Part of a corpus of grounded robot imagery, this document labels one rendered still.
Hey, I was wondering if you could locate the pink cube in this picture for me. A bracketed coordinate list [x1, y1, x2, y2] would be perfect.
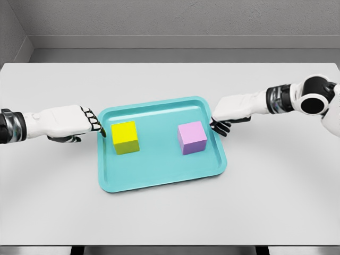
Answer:
[177, 121, 208, 156]

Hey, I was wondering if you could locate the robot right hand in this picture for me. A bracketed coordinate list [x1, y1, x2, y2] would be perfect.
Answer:
[209, 95, 256, 137]

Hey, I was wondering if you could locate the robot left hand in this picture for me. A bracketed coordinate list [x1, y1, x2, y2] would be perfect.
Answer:
[42, 104, 107, 143]

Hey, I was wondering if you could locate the teal rectangular tray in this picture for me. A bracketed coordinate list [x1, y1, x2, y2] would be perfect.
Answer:
[96, 96, 228, 195]

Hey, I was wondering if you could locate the yellow cube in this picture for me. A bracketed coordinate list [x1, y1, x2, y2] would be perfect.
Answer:
[110, 120, 140, 156]

